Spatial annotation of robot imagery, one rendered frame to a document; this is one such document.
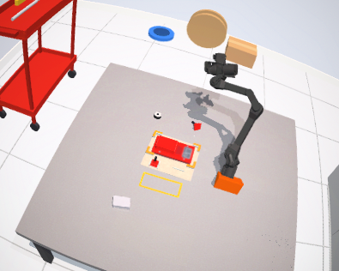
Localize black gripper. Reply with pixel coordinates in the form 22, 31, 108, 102
204, 61, 238, 75

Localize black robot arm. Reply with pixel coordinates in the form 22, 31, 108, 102
206, 52, 263, 179

